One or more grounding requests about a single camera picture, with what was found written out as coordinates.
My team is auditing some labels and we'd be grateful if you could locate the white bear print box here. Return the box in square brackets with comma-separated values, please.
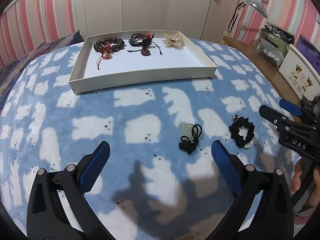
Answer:
[279, 44, 320, 101]

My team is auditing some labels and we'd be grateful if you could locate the brown teardrop pendant black cord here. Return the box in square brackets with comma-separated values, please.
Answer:
[139, 38, 153, 56]

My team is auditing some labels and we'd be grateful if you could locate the black braided leather bracelet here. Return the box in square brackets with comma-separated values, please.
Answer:
[127, 32, 163, 55]

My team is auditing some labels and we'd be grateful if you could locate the blue polar bear blanket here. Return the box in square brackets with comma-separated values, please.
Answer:
[1, 41, 298, 239]

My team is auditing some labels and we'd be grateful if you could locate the cream shell scrunchie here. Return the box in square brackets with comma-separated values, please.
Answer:
[162, 32, 184, 49]

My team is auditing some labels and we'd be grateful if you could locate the dark wooden bead bracelet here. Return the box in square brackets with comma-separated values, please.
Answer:
[93, 37, 125, 55]

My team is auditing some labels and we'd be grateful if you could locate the green storage bag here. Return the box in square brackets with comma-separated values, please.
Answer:
[257, 22, 295, 69]

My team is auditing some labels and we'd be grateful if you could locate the wall power socket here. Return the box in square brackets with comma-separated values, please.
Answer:
[223, 31, 232, 37]

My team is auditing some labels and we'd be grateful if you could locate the white shallow cardboard tray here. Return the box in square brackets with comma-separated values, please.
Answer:
[69, 30, 217, 94]

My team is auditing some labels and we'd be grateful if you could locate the black scrunchie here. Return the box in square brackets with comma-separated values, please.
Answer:
[229, 115, 255, 149]

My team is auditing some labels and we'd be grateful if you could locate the white wardrobe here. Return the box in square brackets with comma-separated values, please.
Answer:
[73, 0, 239, 43]

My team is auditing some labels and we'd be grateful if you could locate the striped purple quilt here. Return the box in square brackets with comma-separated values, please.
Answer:
[0, 31, 84, 110]

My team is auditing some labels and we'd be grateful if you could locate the jade pendant black cord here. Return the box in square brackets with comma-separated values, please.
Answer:
[178, 122, 203, 155]

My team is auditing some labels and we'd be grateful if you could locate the red string charm bracelet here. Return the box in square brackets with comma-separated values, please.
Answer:
[96, 43, 113, 71]

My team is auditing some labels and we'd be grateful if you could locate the person's right hand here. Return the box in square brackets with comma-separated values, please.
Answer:
[291, 157, 317, 215]

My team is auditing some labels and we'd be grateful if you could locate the silver desk lamp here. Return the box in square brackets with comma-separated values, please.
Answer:
[227, 0, 269, 34]

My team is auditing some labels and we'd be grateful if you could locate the wooden side desk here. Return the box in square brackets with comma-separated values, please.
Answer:
[222, 36, 303, 123]

